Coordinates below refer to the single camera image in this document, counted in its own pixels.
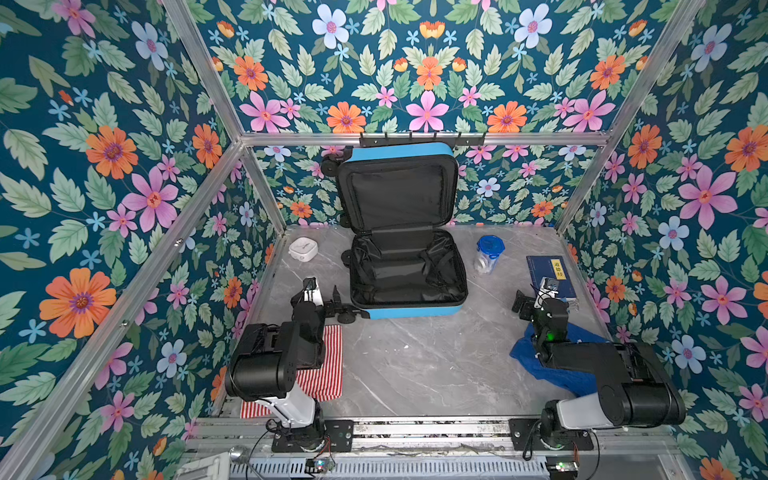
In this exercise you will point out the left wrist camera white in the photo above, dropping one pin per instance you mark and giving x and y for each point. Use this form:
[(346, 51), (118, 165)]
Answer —
[(311, 292)]

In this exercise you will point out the red white striped shirt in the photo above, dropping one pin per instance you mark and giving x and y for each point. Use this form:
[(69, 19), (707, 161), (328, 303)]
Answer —
[(322, 385)]

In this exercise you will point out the white round device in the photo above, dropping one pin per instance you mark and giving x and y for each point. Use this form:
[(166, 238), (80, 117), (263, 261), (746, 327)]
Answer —
[(303, 249)]

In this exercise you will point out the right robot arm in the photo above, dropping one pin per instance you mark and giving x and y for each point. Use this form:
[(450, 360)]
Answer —
[(631, 388)]

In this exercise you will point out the dark blue book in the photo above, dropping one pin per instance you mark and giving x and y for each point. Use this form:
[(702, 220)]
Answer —
[(552, 268)]

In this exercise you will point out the clear jar blue lid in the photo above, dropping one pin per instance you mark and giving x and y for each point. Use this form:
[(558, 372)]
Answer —
[(489, 250)]

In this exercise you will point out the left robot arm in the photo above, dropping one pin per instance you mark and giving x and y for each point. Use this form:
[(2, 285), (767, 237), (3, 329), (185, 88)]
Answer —
[(289, 369)]

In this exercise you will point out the blue suitcase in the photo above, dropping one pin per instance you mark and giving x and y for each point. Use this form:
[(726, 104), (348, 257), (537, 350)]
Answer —
[(397, 200)]

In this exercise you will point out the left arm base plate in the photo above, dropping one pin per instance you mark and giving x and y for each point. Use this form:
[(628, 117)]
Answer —
[(336, 435)]

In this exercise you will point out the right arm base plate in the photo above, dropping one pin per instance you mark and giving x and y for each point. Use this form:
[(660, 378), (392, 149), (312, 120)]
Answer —
[(529, 434)]

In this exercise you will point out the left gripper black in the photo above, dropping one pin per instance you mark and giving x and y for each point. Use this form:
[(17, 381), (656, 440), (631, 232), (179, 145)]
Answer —
[(330, 306)]

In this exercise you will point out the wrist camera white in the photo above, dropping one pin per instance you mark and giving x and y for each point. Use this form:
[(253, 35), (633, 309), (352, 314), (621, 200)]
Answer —
[(311, 292), (548, 288)]

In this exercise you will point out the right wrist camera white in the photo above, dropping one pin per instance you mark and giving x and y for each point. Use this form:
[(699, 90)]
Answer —
[(548, 288)]

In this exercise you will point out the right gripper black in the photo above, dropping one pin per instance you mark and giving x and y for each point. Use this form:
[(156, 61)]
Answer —
[(528, 306)]

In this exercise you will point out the blue t-shirt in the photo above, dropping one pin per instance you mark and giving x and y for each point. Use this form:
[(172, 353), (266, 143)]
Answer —
[(578, 383)]

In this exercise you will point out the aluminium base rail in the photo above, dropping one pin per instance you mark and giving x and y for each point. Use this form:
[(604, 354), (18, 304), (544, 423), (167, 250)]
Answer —
[(429, 434)]

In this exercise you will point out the black coat hook rail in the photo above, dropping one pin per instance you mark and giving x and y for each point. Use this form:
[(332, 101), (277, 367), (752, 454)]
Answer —
[(452, 139)]

